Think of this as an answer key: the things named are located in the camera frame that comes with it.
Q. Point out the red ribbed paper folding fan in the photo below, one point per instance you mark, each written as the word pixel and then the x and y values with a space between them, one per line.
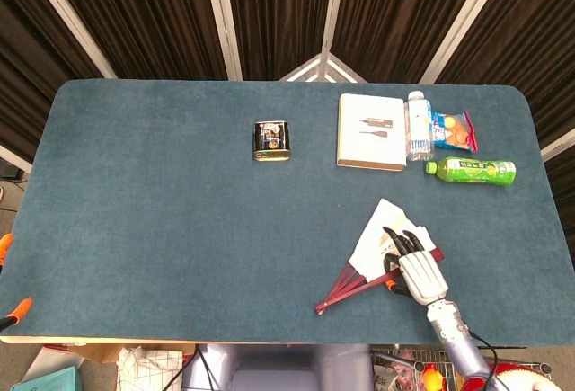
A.
pixel 373 238

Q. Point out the green tea plastic bottle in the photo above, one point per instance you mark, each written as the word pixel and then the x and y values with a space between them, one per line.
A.
pixel 476 171

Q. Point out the orange yellow plastic toy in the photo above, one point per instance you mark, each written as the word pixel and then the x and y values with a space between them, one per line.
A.
pixel 432 377

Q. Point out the red white round toy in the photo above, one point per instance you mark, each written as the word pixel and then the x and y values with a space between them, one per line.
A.
pixel 523 379

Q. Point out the dark brown pleated curtain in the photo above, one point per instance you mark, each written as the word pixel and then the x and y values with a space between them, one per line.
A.
pixel 157 13

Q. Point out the white triangular partition foot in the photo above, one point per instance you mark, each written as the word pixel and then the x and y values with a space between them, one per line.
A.
pixel 321 69

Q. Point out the white box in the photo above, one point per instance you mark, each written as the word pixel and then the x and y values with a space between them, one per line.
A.
pixel 370 130

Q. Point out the clear water bottle blue label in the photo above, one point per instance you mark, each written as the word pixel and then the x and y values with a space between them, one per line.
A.
pixel 418 130

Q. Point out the white checkered cloth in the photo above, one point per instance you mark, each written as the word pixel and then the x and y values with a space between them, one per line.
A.
pixel 148 370

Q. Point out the right purple silver robot arm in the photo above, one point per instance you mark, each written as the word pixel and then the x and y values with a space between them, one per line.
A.
pixel 453 332

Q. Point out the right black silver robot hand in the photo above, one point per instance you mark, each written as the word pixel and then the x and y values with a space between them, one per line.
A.
pixel 420 274

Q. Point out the blue felt table mat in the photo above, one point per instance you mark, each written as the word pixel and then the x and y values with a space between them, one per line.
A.
pixel 179 238

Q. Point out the teal cardboard box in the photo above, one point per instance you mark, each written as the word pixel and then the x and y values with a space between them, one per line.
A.
pixel 49 382

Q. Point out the purple robot base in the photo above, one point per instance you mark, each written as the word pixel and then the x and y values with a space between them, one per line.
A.
pixel 278 368

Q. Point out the black rectangular food tin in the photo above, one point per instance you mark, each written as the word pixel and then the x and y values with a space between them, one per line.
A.
pixel 271 141

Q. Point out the blue red snack packet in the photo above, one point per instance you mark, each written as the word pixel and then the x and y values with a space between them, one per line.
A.
pixel 453 130

